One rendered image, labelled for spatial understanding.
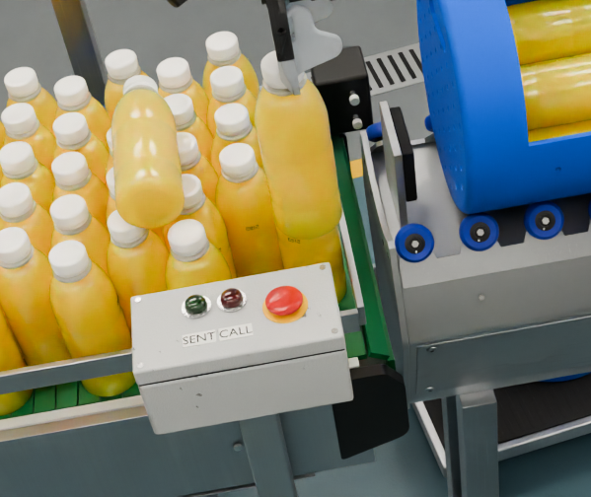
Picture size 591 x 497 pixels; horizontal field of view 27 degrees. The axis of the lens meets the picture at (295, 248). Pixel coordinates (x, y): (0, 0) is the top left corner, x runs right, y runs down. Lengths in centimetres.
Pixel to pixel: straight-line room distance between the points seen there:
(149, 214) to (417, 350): 41
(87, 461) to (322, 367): 38
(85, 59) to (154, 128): 46
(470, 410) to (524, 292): 27
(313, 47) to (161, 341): 31
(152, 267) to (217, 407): 19
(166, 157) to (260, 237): 17
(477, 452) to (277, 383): 63
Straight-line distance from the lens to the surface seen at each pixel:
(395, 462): 240
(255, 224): 138
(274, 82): 114
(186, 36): 350
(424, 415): 228
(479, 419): 171
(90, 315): 131
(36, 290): 135
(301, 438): 145
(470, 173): 131
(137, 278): 133
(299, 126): 115
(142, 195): 126
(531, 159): 132
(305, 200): 121
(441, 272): 144
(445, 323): 148
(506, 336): 153
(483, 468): 181
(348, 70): 161
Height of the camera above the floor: 197
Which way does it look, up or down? 45 degrees down
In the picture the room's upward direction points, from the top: 10 degrees counter-clockwise
